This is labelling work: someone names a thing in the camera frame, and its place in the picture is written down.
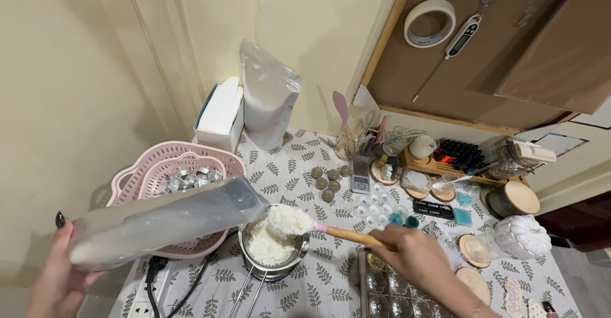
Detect person's left hand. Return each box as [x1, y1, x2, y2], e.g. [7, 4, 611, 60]
[26, 211, 107, 318]

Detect person's right hand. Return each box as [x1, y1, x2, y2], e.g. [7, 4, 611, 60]
[367, 224, 463, 304]

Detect pink spatula with wooden handle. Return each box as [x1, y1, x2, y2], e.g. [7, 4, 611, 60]
[266, 205, 398, 253]

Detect clear plastic wax flake bag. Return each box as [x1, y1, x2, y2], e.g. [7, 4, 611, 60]
[67, 175, 271, 272]

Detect group of clear small cups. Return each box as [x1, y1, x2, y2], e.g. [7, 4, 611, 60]
[352, 182, 421, 229]

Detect crumpled clear plastic bag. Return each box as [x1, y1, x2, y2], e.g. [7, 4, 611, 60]
[422, 220, 466, 261]

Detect clear plastic mold tray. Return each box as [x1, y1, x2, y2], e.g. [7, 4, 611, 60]
[358, 248, 460, 318]

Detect black rectangular case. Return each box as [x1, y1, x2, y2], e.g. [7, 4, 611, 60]
[412, 199, 455, 221]

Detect wooden coaster with white figurine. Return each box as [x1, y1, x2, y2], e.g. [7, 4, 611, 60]
[369, 160, 403, 186]

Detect silver pocket scale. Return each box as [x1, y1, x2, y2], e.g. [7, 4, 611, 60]
[350, 159, 372, 195]

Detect glass dish on wooden coaster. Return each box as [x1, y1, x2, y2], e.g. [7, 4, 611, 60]
[399, 167, 432, 201]

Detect leaf print tablecloth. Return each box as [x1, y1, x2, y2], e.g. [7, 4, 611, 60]
[107, 128, 581, 318]

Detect round wooden coaster with dish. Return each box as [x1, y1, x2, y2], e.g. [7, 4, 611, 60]
[430, 176, 457, 203]

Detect group of green tealight candles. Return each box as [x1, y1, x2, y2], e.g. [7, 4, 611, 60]
[310, 164, 352, 204]

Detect large blue square block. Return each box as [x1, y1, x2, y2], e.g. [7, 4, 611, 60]
[453, 208, 474, 228]

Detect wooden tray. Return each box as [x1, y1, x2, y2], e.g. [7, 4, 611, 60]
[400, 146, 530, 188]

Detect metal spoon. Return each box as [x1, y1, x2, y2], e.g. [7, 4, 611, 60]
[432, 162, 500, 193]

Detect glass jar with whisk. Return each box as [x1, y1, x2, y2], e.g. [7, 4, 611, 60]
[382, 126, 426, 157]

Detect clear glass jar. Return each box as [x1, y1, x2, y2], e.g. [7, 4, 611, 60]
[458, 231, 503, 269]

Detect white candle cup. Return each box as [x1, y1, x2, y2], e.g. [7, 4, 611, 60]
[409, 134, 439, 161]

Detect plain round wooden coaster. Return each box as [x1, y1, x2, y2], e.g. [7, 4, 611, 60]
[455, 266, 492, 308]

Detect clear jar with wooden sticks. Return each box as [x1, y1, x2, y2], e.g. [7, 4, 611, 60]
[334, 117, 369, 162]

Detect steel melting pot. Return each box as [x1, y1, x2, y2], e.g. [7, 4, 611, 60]
[227, 204, 312, 318]

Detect group of black dropper bottles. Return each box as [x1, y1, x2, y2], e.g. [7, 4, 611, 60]
[435, 139, 487, 172]

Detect white wax flakes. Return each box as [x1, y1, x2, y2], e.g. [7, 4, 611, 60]
[246, 206, 316, 267]

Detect dark jar with wooden lid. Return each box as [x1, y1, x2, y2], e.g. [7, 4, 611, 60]
[479, 180, 541, 220]

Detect white ceramic pumpkin jar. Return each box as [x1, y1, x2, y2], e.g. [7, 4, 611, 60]
[493, 214, 553, 261]

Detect pink silicone spatula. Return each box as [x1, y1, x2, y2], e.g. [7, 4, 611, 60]
[332, 90, 351, 129]

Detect pink patterned wax bar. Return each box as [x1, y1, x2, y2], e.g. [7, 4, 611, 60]
[503, 276, 525, 318]

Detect glass jar with wicks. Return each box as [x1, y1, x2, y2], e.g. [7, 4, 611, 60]
[487, 139, 545, 181]

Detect brown cork board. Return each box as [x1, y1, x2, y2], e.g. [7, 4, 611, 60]
[352, 0, 611, 136]

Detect cream wax piece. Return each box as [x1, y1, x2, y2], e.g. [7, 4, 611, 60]
[527, 298, 548, 318]

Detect rolled white paper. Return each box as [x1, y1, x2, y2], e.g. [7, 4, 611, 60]
[513, 141, 558, 164]

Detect silver standing pouch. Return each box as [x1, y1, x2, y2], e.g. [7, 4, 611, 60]
[238, 38, 305, 152]

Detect pile of metal tealight cups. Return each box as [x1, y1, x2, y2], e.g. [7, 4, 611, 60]
[159, 166, 225, 196]

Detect white masking tape roll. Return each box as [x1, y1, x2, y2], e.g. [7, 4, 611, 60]
[403, 0, 457, 49]

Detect white cardboard box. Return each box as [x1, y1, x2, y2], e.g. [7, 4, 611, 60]
[193, 77, 245, 155]

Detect white digital probe thermometer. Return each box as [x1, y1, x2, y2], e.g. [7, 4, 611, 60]
[412, 15, 483, 103]

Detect small pink plastic basket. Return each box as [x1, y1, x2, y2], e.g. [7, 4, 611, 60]
[137, 152, 229, 199]

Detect white power strip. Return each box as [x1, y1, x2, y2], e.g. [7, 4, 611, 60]
[125, 260, 173, 318]

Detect brown cardboard sheet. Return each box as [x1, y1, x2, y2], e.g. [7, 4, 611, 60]
[495, 0, 611, 115]

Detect large pink plastic basket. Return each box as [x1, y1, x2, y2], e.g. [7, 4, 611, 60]
[106, 141, 248, 260]

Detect pink handled scissors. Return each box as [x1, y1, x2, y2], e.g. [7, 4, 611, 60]
[365, 110, 388, 145]

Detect black cable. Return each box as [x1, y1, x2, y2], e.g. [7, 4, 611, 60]
[166, 252, 216, 318]

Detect black power plug with cable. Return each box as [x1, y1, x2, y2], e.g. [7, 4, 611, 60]
[144, 256, 171, 318]

